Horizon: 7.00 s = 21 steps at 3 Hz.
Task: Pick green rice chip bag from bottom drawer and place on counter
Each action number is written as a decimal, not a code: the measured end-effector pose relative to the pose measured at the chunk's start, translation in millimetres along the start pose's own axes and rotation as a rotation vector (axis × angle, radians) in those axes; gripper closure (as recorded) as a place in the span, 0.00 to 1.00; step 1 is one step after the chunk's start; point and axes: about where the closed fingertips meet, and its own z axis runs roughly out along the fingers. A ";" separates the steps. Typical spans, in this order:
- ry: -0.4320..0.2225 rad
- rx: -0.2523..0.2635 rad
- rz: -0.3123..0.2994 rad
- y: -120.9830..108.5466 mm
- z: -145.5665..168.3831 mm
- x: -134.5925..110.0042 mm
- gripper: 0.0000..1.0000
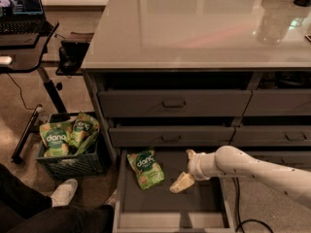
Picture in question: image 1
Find white sneaker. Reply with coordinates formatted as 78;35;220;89
51;179;78;207

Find dark green plastic crate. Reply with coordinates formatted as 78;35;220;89
36;112;103;180

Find top right grey drawer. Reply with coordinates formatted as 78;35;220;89
244;89;311;117

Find grey drawer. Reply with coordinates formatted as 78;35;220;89
231;125;311;147
244;89;311;117
248;151;311;169
97;89;251;117
109;126;234;147

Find grey cabinet with glass counter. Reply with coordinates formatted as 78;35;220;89
82;0;311;159

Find middle left grey drawer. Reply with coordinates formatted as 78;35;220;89
109;126;234;147

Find open bottom left drawer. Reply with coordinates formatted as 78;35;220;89
113;150;235;233

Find middle right grey drawer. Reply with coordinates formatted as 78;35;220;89
231;125;311;147

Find top left grey drawer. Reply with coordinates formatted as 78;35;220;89
97;89;251;117

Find chip bag right in crate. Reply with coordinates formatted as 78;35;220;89
68;112;99;149

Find green rice chip bag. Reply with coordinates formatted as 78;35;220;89
127;149;164;190

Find black floor cable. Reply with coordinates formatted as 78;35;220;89
231;178;275;233

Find black device on stand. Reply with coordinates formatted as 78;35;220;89
56;32;93;76

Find chip bag in crate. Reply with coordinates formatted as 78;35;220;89
68;112;99;149
39;121;72;157

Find black side desk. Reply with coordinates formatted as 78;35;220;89
0;19;66;164

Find bottom right grey drawer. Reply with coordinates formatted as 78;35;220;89
248;151;311;169

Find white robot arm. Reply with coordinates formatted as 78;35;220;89
169;146;311;209

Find chip bag left in crate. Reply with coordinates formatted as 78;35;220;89
39;121;72;157

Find open black laptop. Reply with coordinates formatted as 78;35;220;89
0;0;46;35

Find person leg black trousers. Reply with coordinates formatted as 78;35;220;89
0;164;117;233

